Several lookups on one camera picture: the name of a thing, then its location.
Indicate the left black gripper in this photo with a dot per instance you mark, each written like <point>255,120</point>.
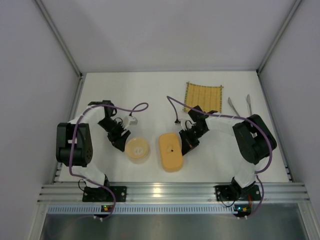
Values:
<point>117,136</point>

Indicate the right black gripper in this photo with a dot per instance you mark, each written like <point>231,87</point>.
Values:
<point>189,137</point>

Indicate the oblong tan box lid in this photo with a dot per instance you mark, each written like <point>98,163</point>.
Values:
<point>170,148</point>

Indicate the round tan lid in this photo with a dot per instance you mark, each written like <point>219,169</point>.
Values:
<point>137,145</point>

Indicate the bamboo sushi mat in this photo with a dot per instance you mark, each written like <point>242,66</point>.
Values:
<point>208,98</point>

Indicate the metal tongs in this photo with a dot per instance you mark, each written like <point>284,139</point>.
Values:
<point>248,102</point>

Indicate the oblong tan lunch box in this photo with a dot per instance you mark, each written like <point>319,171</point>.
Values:
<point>172,166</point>

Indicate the round steel container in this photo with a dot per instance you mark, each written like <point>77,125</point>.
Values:
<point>138,159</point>

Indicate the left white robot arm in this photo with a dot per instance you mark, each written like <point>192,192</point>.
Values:
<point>74,147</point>

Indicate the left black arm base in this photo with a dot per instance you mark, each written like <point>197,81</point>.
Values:
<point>96,195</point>

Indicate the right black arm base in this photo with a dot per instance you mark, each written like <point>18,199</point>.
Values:
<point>230,193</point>

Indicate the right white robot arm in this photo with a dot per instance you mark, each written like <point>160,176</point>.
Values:
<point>254,140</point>

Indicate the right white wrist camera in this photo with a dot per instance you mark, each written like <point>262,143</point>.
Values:
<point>184,123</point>

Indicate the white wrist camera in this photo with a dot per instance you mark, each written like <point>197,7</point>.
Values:
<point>184,123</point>
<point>129,120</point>

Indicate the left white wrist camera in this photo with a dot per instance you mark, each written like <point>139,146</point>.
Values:
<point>129,120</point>

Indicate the aluminium mounting rail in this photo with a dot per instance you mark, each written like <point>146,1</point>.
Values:
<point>170,193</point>

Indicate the grey slotted cable duct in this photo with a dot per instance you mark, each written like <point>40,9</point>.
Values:
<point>144,209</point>

